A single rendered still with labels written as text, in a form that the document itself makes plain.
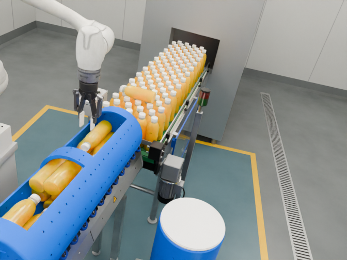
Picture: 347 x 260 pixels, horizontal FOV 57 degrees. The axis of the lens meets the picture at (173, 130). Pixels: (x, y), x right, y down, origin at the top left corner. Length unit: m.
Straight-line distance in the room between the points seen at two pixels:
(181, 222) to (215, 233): 0.15
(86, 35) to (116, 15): 4.80
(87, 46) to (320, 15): 5.02
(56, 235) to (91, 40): 0.69
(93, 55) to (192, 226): 0.79
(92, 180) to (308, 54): 5.21
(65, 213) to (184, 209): 0.52
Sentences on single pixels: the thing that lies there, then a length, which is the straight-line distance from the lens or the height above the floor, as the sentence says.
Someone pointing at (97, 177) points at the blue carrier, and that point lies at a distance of 1.31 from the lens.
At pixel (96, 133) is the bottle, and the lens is 1.58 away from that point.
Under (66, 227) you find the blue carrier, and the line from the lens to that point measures 1.17.
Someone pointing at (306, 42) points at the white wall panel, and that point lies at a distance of 6.01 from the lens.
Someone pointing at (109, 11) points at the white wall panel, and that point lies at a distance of 6.07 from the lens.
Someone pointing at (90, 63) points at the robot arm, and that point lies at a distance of 1.27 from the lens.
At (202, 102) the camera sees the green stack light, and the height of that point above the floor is 1.19.
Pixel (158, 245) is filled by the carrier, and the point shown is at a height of 0.94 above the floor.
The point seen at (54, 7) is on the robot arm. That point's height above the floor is 1.71.
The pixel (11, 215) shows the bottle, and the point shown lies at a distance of 1.22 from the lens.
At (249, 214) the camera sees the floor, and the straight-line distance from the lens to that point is 3.06.
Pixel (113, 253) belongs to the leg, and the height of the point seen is 0.10.
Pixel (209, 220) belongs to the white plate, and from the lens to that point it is 1.42.
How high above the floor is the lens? 2.05
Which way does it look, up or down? 32 degrees down
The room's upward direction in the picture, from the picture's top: 12 degrees clockwise
